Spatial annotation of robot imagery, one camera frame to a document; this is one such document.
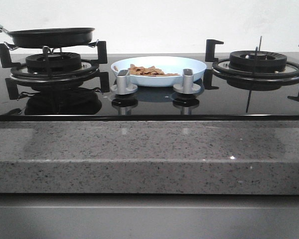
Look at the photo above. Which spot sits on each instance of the black glass gas cooktop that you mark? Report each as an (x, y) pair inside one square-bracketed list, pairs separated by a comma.
[(219, 99)]

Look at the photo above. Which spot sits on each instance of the wire pan trivet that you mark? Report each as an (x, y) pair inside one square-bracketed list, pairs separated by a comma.
[(48, 48)]

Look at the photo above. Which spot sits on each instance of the black frying pan green handle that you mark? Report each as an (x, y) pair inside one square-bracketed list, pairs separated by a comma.
[(51, 37)]

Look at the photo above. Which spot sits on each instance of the light blue plate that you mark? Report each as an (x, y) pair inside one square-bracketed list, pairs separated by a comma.
[(168, 64)]

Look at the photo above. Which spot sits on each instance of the silver knob far from pan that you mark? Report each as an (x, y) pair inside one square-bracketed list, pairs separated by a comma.
[(187, 86)]

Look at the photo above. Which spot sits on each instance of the black burner without pan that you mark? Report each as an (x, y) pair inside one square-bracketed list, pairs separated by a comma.
[(258, 66)]

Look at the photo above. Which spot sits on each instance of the brown meat pieces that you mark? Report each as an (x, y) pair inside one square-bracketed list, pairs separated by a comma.
[(150, 71)]

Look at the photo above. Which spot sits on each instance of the black pan support grate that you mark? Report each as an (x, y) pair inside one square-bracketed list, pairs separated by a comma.
[(6, 61)]

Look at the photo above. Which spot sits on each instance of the silver knob near pan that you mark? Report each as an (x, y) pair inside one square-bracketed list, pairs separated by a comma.
[(123, 84)]

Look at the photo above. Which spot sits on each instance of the black grate without pan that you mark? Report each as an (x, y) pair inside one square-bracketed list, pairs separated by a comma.
[(210, 50)]

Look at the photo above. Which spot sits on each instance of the black burner under pan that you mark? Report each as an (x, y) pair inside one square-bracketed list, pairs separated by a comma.
[(54, 67)]

